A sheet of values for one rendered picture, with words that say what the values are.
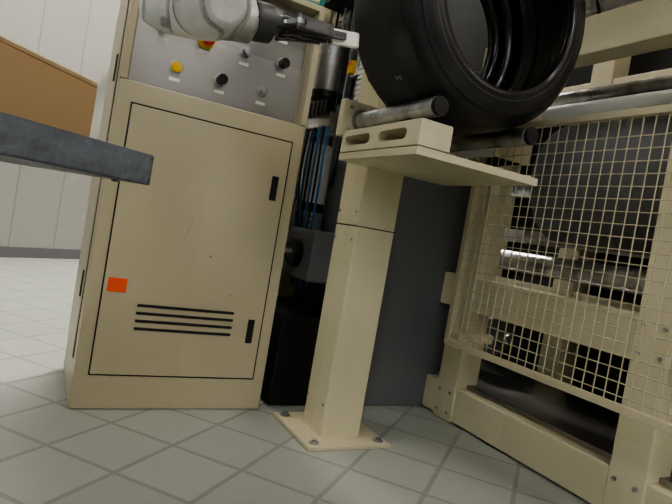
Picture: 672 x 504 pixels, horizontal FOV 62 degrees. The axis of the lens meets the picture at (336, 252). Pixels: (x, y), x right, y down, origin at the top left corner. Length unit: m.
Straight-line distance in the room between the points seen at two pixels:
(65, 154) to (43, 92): 0.08
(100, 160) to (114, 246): 0.92
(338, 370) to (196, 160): 0.72
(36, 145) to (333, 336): 1.13
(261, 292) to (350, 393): 0.41
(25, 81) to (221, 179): 1.02
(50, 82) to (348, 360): 1.15
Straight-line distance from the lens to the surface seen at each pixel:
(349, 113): 1.53
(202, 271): 1.67
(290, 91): 1.81
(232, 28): 0.96
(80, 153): 0.69
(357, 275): 1.58
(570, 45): 1.54
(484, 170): 1.34
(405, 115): 1.34
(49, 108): 0.73
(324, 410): 1.65
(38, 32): 4.87
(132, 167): 0.75
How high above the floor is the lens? 0.59
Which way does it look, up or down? 2 degrees down
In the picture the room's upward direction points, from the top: 10 degrees clockwise
